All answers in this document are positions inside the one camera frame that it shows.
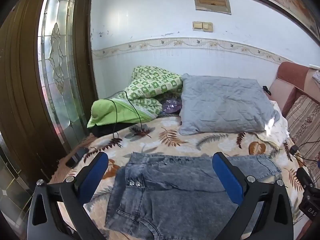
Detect grey quilted pillow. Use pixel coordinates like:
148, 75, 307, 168
179, 73, 281, 136

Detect grey-blue denim pants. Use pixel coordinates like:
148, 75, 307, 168
104, 152, 282, 240

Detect beige light switch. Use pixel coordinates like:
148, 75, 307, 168
192, 21, 213, 32

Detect cream twig print pillow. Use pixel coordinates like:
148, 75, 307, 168
257, 100, 290, 145

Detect wall plaque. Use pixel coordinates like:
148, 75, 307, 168
192, 0, 232, 15

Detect dark cloth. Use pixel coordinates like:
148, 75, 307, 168
90, 122, 140, 138

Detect thin black cable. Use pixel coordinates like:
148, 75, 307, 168
105, 90, 152, 140

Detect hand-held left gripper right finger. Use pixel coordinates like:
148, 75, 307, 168
212, 151, 293, 240

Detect purple plastic bag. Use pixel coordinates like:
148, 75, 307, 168
160, 97, 182, 114

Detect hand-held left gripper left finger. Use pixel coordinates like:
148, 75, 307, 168
27, 151, 109, 240

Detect leaf print blanket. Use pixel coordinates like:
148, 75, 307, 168
47, 115, 310, 240

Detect green patterned quilt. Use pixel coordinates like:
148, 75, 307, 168
87, 65, 184, 128

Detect black charger cable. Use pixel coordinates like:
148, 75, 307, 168
294, 140, 320, 162

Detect striped floral cushion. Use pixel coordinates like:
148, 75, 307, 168
285, 94, 320, 180

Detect wooden door with glass pane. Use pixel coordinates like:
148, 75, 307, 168
0, 0, 99, 230

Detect black phone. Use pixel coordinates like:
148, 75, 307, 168
65, 147, 89, 168

